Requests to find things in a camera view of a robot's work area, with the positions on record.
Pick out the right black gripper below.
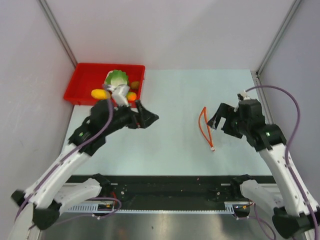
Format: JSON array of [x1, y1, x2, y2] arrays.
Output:
[[207, 102, 250, 139]]

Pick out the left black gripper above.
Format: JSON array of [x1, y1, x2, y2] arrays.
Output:
[[102, 99, 158, 136]]

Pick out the clear zip top bag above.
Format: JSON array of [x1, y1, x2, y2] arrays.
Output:
[[198, 106, 215, 152]]

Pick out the orange green fake mango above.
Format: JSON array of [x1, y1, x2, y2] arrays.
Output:
[[126, 92, 137, 102]]

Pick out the brown fake kiwi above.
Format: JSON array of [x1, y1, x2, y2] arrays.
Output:
[[130, 81, 140, 90]]

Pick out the yellow fake lemon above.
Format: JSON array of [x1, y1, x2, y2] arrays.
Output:
[[91, 89, 111, 100]]

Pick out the green fake lettuce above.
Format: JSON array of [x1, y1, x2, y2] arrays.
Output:
[[104, 69, 129, 87]]

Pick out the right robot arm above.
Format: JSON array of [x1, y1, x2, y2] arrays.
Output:
[[207, 99, 320, 239]]

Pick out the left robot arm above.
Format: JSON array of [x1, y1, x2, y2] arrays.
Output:
[[8, 99, 159, 240]]

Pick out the red plastic tray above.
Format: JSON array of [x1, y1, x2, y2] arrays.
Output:
[[63, 62, 146, 106]]

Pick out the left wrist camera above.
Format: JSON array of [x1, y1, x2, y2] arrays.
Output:
[[103, 84, 130, 107]]

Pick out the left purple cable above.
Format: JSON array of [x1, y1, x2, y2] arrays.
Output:
[[14, 84, 123, 230]]

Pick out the purple cable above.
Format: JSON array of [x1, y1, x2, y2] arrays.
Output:
[[241, 85, 320, 240], [14, 84, 123, 230]]

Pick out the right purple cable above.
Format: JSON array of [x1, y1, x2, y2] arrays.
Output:
[[241, 85, 320, 240]]

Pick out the white slotted cable duct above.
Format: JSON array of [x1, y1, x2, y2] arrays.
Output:
[[65, 202, 235, 216]]

